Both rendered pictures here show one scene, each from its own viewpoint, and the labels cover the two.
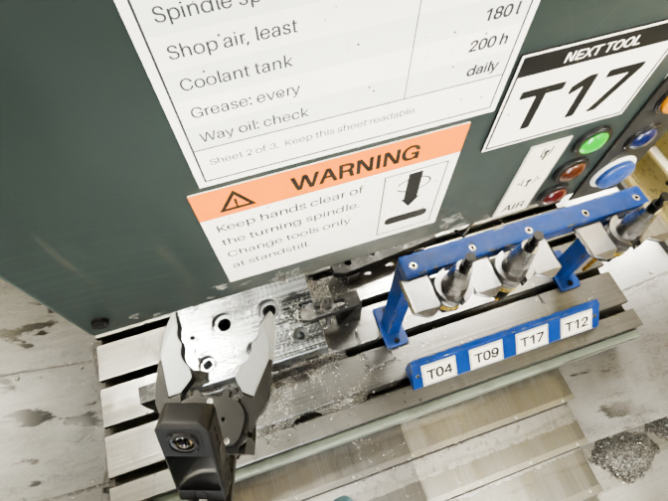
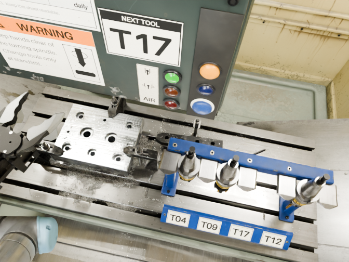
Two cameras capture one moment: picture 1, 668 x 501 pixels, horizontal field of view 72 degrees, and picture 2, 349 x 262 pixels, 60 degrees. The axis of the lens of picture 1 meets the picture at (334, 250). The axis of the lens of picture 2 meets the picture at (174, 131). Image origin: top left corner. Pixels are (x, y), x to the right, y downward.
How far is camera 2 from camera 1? 0.31 m
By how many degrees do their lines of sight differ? 12
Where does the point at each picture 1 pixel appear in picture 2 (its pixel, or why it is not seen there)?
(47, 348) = not seen: hidden behind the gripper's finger
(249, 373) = (34, 131)
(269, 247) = (21, 55)
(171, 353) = (12, 106)
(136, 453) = (14, 172)
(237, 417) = (15, 144)
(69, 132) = not seen: outside the picture
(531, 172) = (146, 80)
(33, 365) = not seen: hidden behind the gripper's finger
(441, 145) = (82, 38)
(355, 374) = (136, 196)
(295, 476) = (83, 233)
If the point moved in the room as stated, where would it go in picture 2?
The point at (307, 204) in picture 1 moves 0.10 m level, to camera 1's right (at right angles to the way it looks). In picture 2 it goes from (29, 40) to (89, 69)
